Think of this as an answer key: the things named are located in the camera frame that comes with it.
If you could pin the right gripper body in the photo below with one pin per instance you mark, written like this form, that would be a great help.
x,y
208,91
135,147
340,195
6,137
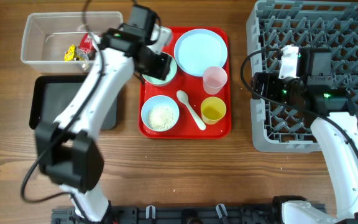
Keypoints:
x,y
276,89

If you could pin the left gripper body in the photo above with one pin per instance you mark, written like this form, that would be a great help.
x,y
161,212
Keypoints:
x,y
153,64

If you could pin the green bowl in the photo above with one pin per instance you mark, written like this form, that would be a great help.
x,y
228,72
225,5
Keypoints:
x,y
171,73

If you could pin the light blue plate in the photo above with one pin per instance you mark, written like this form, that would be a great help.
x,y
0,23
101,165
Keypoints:
x,y
199,49

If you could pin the light blue bowl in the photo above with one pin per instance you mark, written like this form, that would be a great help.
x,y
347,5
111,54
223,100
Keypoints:
x,y
157,101

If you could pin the white rice pile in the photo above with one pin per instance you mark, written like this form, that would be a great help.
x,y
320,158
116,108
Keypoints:
x,y
161,118

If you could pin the red silver snack wrapper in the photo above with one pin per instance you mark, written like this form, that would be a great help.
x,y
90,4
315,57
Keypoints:
x,y
86,45

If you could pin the yellow snack wrapper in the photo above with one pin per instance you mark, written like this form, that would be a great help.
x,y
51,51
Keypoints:
x,y
70,54

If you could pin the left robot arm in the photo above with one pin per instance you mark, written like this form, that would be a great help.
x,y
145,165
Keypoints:
x,y
66,148

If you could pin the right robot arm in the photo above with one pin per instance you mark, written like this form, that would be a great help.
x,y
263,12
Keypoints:
x,y
305,84

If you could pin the grey dishwasher rack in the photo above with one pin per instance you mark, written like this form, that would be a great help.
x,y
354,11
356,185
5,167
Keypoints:
x,y
275,24

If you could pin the white plastic spoon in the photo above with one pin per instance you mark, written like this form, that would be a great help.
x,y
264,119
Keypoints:
x,y
183,98

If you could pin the pink cup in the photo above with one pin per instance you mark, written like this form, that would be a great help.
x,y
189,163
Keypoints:
x,y
214,78

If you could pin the yellow cup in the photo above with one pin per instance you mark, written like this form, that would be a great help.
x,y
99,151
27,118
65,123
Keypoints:
x,y
213,109

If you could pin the red serving tray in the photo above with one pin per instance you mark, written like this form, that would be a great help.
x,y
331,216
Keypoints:
x,y
186,128

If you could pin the clear plastic bin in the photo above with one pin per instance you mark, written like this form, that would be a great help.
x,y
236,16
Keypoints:
x,y
47,36

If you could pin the black plastic tray bin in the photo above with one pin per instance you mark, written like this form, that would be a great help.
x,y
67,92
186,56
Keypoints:
x,y
52,94

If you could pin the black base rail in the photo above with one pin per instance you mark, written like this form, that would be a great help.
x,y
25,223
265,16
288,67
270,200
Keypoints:
x,y
253,213

